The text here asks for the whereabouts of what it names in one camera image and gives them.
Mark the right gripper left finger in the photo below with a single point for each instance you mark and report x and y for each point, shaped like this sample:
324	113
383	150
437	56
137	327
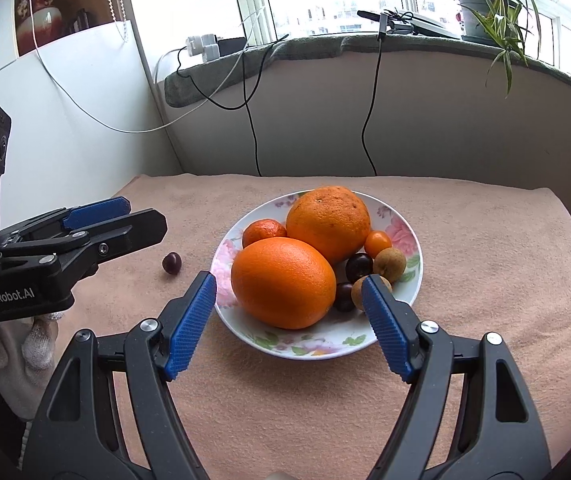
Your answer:
77	432

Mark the dark green sill cloth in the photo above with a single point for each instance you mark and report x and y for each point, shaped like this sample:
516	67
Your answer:
187	86

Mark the large orange front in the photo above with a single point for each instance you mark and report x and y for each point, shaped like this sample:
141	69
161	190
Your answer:
284	283

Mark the black device on sill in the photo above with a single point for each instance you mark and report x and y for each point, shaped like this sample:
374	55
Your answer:
408	23

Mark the large orange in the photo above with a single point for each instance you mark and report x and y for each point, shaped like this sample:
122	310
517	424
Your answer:
284	283
332	219

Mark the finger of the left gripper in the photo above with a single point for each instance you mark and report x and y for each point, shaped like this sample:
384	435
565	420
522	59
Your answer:
63	221
122	236

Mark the brown kiwi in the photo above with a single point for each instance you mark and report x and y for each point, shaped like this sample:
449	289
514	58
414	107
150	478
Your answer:
357	291
390	263

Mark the small orange kumquat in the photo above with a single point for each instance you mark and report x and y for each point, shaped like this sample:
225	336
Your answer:
377	241

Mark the large orange rear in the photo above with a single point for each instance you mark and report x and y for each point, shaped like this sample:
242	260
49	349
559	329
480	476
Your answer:
332	219

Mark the dark red cherry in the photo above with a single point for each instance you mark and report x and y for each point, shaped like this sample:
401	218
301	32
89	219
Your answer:
172	263

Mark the mandarin with stem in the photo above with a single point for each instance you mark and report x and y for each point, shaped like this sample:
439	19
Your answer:
262	229

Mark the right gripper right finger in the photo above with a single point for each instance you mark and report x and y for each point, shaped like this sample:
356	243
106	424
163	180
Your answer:
498	433

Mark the potted spider plant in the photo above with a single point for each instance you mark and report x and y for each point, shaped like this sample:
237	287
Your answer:
510	26

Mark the white power strip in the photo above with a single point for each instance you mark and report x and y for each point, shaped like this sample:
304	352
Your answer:
206	46

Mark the left hand white glove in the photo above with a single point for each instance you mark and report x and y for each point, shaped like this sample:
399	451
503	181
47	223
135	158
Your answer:
27	348

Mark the red white vase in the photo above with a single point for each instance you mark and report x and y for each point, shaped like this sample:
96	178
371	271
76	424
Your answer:
39	22

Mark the floral white plate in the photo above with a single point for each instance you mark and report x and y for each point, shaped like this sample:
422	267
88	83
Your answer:
337	334

